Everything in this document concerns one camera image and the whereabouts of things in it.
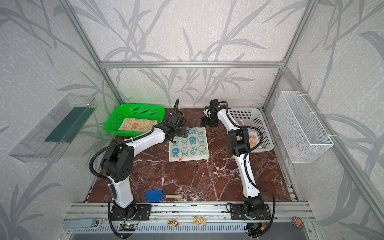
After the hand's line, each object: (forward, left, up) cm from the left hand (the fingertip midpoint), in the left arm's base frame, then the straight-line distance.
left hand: (182, 124), depth 96 cm
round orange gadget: (-51, -59, -9) cm, 79 cm away
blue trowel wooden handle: (-40, +12, -13) cm, 43 cm away
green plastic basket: (+14, +49, -6) cm, 51 cm away
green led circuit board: (-54, +23, -11) cm, 60 cm away
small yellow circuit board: (-51, -12, -9) cm, 53 cm away
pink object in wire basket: (-24, -59, +10) cm, 64 cm away
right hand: (+9, -15, -8) cm, 19 cm away
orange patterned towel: (+7, +36, -11) cm, 38 cm away
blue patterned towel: (-11, -8, -11) cm, 17 cm away
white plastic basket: (+13, -51, -9) cm, 53 cm away
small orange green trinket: (-52, +1, -9) cm, 53 cm away
